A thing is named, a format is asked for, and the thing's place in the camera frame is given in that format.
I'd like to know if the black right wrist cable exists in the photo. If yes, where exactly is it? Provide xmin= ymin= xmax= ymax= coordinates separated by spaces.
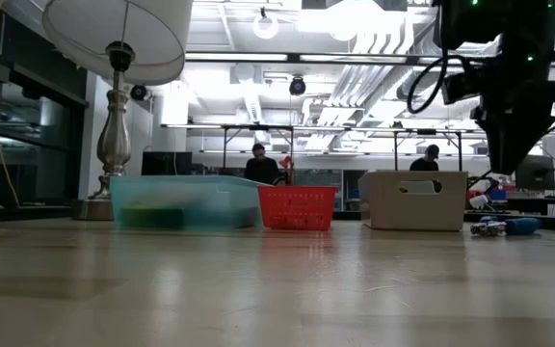
xmin=406 ymin=53 xmax=455 ymax=116

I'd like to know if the black monitor on arm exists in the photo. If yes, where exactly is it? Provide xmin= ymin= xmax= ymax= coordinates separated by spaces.
xmin=515 ymin=153 xmax=555 ymax=192

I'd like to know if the black computer monitor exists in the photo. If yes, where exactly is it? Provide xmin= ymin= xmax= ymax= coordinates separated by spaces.
xmin=141 ymin=150 xmax=195 ymax=174

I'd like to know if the red plastic basket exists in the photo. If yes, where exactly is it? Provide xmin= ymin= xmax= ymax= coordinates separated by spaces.
xmin=256 ymin=185 xmax=338 ymax=232

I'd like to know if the table lamp white shade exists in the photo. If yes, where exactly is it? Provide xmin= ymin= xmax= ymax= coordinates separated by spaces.
xmin=40 ymin=0 xmax=195 ymax=222

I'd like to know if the light grey plastic bin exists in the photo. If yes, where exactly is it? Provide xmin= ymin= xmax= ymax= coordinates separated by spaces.
xmin=357 ymin=170 xmax=469 ymax=231

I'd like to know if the person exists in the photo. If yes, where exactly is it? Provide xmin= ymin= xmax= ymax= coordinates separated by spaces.
xmin=243 ymin=142 xmax=282 ymax=186
xmin=409 ymin=144 xmax=441 ymax=173

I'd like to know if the blue handled metal tool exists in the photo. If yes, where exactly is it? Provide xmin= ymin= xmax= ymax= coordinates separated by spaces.
xmin=468 ymin=215 xmax=543 ymax=237

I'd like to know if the teal translucent plastic tray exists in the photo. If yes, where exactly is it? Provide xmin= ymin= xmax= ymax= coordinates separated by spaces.
xmin=109 ymin=173 xmax=265 ymax=231

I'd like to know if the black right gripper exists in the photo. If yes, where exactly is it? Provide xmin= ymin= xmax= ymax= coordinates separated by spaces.
xmin=443 ymin=70 xmax=555 ymax=175

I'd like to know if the long linear ceiling light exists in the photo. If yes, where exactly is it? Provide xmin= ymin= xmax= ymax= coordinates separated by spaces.
xmin=184 ymin=51 xmax=555 ymax=67

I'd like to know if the silver spiral air duct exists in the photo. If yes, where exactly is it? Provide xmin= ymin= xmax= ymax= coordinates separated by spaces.
xmin=396 ymin=0 xmax=452 ymax=101

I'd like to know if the round ring ceiling light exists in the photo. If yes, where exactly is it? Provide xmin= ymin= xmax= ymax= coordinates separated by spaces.
xmin=251 ymin=13 xmax=279 ymax=40

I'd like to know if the black background rig frame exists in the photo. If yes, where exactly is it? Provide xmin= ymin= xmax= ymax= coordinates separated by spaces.
xmin=392 ymin=127 xmax=464 ymax=173
xmin=222 ymin=123 xmax=296 ymax=170

